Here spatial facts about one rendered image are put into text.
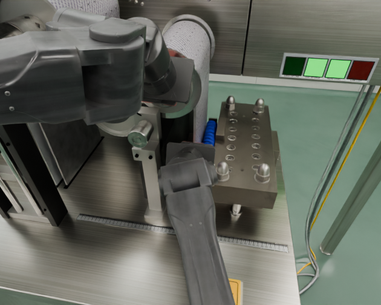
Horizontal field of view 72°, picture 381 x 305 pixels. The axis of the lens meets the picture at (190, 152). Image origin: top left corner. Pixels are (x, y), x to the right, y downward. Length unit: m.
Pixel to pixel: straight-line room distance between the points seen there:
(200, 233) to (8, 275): 0.52
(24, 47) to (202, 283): 0.27
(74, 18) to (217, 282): 0.32
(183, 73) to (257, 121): 0.48
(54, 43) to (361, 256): 1.90
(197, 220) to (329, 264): 1.56
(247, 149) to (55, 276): 0.55
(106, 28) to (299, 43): 0.65
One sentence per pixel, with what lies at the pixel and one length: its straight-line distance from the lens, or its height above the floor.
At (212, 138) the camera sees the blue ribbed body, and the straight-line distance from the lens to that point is 0.74.
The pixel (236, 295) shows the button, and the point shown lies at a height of 0.92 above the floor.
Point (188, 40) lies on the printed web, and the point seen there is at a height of 1.31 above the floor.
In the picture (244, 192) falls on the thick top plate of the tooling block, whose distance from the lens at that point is 0.63.
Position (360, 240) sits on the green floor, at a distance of 2.04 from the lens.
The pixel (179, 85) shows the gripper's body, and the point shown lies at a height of 1.31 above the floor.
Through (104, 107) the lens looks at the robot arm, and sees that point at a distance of 0.25.
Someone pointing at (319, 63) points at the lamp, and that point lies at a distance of 0.86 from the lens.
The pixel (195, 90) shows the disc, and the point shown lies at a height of 1.25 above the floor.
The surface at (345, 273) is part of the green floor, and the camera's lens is 1.86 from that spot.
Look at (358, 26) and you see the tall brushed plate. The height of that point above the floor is 1.30.
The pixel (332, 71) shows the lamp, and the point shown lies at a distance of 0.88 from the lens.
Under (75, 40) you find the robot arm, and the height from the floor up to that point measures 1.41.
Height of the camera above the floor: 1.48
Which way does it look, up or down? 40 degrees down
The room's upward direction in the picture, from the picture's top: straight up
